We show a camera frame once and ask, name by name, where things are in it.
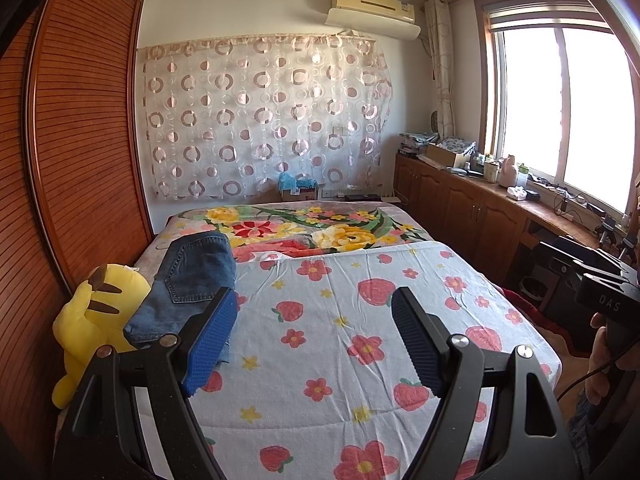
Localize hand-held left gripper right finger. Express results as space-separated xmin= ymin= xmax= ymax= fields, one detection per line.
xmin=391 ymin=286 xmax=578 ymax=480

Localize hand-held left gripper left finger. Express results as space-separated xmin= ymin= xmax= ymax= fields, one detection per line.
xmin=54 ymin=286 xmax=239 ymax=480

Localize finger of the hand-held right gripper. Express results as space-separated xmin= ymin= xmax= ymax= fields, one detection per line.
xmin=573 ymin=259 xmax=632 ymax=284

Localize blue denim pants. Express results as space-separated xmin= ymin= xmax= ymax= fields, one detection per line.
xmin=122 ymin=231 xmax=237 ymax=366

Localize person's right hand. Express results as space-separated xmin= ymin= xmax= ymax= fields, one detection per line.
xmin=589 ymin=311 xmax=640 ymax=407

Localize black chair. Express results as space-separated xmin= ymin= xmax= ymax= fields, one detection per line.
xmin=537 ymin=241 xmax=601 ymax=353

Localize black waste bin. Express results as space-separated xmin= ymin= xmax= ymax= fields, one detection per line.
xmin=520 ymin=277 xmax=549 ymax=307

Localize yellow plush toy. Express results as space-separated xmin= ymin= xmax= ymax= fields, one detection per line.
xmin=52 ymin=263 xmax=152 ymax=408

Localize denim clothes pile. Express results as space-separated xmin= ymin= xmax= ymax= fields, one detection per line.
xmin=569 ymin=394 xmax=603 ymax=466

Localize long wooden cabinet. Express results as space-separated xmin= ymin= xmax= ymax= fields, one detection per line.
xmin=392 ymin=152 xmax=631 ymax=306

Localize floral blanket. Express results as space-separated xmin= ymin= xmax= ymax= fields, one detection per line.
xmin=167 ymin=201 xmax=431 ymax=263

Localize small cardboard box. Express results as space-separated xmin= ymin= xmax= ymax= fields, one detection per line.
xmin=281 ymin=187 xmax=319 ymax=204

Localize cardboard box with floral cloth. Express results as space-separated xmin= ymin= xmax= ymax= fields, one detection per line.
xmin=426 ymin=139 xmax=477 ymax=169

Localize circle-patterned sheer curtain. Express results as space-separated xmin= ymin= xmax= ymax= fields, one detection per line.
xmin=136 ymin=34 xmax=393 ymax=200

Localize wooden louvered wardrobe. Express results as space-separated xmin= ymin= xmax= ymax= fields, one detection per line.
xmin=0 ymin=0 xmax=155 ymax=461

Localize cream patterned window curtain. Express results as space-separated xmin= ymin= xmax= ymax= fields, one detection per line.
xmin=424 ymin=0 xmax=456 ymax=141

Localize black cable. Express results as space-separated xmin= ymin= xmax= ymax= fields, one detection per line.
xmin=556 ymin=362 xmax=608 ymax=403

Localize cream wall air conditioner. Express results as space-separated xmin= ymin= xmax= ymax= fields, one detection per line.
xmin=325 ymin=0 xmax=421 ymax=41

